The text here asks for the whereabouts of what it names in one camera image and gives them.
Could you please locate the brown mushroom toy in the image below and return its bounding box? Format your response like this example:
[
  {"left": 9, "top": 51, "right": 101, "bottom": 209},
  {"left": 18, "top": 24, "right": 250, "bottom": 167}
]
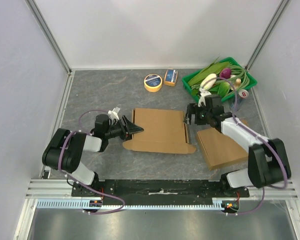
[{"left": 231, "top": 78, "right": 242, "bottom": 91}]

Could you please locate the yellow sponge block blue label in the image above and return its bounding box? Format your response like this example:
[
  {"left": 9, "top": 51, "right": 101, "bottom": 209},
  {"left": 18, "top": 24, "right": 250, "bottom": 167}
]
[{"left": 163, "top": 69, "right": 178, "bottom": 87}]

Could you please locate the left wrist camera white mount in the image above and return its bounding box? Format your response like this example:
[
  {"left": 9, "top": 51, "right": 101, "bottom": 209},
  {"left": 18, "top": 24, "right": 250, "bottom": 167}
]
[{"left": 107, "top": 107, "right": 121, "bottom": 122}]

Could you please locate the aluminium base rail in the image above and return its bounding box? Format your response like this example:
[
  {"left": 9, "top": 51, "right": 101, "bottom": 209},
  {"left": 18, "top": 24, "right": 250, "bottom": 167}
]
[{"left": 25, "top": 179, "right": 298, "bottom": 201}]

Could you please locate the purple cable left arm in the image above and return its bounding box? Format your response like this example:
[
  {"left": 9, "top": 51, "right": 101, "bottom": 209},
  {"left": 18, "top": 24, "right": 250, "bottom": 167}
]
[{"left": 57, "top": 109, "right": 126, "bottom": 215}]

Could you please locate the brown cardboard box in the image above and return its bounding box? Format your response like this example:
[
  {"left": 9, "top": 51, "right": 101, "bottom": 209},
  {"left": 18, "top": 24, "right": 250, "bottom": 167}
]
[{"left": 195, "top": 127, "right": 248, "bottom": 171}]

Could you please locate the aluminium frame post left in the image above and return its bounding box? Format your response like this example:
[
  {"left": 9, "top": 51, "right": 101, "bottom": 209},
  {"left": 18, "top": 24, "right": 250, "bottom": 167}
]
[{"left": 24, "top": 0, "right": 72, "bottom": 73}]

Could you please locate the cardboard sheet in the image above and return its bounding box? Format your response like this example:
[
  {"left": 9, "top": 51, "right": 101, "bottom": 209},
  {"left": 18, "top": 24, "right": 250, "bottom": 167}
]
[{"left": 122, "top": 108, "right": 196, "bottom": 155}]

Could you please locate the green plastic tray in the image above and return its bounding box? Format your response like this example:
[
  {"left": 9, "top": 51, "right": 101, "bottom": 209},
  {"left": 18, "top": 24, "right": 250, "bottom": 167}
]
[{"left": 182, "top": 57, "right": 257, "bottom": 103}]

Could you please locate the purple onion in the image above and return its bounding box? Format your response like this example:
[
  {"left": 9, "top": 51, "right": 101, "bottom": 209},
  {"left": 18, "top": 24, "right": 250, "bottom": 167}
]
[{"left": 219, "top": 67, "right": 232, "bottom": 79}]

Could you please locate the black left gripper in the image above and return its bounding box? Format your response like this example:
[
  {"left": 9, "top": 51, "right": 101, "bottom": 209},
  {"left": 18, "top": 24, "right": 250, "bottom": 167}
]
[{"left": 105, "top": 114, "right": 144, "bottom": 141}]

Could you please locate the green leafy vegetable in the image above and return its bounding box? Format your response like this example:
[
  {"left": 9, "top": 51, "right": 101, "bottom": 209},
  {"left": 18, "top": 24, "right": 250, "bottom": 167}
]
[{"left": 187, "top": 61, "right": 231, "bottom": 96}]

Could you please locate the aluminium frame post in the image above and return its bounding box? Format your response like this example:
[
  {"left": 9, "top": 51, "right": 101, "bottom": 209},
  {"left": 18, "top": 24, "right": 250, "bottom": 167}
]
[
  {"left": 245, "top": 0, "right": 291, "bottom": 71},
  {"left": 24, "top": 0, "right": 72, "bottom": 73}
]

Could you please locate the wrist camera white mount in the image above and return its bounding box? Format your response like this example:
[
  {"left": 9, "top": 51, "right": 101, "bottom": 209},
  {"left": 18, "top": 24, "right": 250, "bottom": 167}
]
[
  {"left": 198, "top": 87, "right": 211, "bottom": 107},
  {"left": 107, "top": 107, "right": 121, "bottom": 122}
]

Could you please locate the grey slotted cable duct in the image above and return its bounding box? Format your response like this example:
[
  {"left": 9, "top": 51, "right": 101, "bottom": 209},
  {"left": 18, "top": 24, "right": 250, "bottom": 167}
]
[{"left": 36, "top": 198, "right": 230, "bottom": 211}]

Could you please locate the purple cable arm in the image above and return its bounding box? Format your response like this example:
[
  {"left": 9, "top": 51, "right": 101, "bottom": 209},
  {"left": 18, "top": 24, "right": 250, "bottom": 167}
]
[
  {"left": 57, "top": 109, "right": 126, "bottom": 215},
  {"left": 216, "top": 76, "right": 290, "bottom": 216}
]

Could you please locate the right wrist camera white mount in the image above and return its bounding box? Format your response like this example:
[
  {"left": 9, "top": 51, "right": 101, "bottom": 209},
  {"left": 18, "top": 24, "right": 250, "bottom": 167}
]
[{"left": 198, "top": 87, "right": 211, "bottom": 107}]

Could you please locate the green long beans bundle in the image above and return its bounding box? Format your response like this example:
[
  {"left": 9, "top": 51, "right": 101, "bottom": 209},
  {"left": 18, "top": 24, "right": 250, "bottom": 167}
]
[{"left": 191, "top": 65, "right": 250, "bottom": 91}]

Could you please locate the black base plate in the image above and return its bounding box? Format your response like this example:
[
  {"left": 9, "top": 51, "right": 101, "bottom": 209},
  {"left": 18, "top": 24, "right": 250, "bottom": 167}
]
[{"left": 71, "top": 178, "right": 250, "bottom": 206}]

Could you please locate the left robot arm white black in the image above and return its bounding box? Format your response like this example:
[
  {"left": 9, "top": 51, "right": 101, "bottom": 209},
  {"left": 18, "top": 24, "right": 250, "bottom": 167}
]
[{"left": 42, "top": 114, "right": 144, "bottom": 197}]

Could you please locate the aluminium frame post right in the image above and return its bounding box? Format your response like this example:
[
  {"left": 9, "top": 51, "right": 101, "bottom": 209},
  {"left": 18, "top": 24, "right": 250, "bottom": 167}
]
[{"left": 245, "top": 0, "right": 291, "bottom": 71}]

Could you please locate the yellow tape roll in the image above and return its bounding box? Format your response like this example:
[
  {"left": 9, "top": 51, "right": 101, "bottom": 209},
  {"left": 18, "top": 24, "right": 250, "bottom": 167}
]
[{"left": 143, "top": 74, "right": 163, "bottom": 93}]

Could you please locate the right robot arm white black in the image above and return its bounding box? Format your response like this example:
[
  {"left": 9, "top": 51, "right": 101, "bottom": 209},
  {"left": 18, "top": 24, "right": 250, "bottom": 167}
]
[{"left": 184, "top": 94, "right": 292, "bottom": 197}]

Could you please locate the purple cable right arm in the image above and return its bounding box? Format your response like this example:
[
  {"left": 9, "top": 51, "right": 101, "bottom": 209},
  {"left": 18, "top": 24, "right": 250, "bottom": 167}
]
[{"left": 216, "top": 76, "right": 290, "bottom": 216}]

